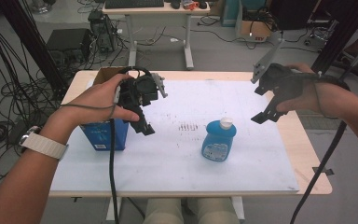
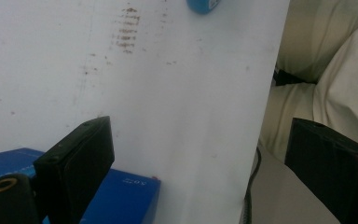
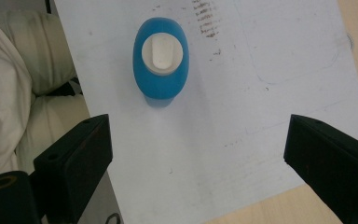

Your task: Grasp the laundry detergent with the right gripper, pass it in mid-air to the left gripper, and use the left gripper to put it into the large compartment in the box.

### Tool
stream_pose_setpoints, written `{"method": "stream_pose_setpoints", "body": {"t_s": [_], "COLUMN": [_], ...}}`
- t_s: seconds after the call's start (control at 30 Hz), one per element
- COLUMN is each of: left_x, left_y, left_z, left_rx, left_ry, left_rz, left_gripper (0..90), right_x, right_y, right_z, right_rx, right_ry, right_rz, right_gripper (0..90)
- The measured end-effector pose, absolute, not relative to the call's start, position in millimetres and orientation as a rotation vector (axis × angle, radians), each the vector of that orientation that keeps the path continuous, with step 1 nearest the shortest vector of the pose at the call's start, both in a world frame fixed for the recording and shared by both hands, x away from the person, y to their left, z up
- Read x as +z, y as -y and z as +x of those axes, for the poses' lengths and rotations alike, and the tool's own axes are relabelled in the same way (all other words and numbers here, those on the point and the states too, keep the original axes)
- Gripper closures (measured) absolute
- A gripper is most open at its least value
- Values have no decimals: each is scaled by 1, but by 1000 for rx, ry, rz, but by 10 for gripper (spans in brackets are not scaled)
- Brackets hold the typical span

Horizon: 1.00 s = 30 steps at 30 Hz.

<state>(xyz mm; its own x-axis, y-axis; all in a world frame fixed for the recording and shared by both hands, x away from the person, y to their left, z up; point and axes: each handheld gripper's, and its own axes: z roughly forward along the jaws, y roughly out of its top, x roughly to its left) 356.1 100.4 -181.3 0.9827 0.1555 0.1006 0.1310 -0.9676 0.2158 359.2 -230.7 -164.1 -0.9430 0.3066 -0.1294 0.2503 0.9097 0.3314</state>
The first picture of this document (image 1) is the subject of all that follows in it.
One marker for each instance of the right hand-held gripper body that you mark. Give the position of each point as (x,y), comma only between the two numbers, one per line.
(279,82)

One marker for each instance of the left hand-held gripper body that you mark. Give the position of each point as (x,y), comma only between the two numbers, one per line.
(138,90)

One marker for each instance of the blue cardboard box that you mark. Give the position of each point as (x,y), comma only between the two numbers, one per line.
(101,137)

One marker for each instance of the blue bottle with white cap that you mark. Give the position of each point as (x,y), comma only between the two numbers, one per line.
(217,140)

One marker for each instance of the person's right hand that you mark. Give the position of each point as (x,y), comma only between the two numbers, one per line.
(313,96)

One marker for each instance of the person's left hand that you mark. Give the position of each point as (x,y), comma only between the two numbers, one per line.
(90,105)

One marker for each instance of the white board mat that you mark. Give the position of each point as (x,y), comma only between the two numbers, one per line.
(174,168)

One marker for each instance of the brown cardboard box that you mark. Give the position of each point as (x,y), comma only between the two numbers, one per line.
(258,32)

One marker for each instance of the black computer tower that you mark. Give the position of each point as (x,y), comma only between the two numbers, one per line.
(104,31)

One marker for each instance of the grey tape strip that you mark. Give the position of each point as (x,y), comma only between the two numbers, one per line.
(321,170)

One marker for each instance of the white desk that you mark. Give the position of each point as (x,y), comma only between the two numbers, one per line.
(155,9)

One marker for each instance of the black equipment box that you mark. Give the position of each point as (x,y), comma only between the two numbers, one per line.
(68,40)

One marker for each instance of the blue container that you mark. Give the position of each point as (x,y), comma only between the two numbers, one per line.
(230,12)

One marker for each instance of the black keyboard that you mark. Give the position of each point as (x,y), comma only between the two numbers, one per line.
(133,3)

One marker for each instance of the beige cloth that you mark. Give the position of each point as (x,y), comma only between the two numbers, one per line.
(164,214)

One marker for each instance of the black computer mouse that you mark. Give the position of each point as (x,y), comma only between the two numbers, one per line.
(175,4)

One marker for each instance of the orange item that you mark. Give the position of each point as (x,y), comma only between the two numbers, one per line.
(190,5)

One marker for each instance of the white band wristwatch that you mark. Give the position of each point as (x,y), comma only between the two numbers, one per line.
(43,144)

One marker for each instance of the black metal post with base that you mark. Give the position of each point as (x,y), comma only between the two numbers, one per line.
(341,34)

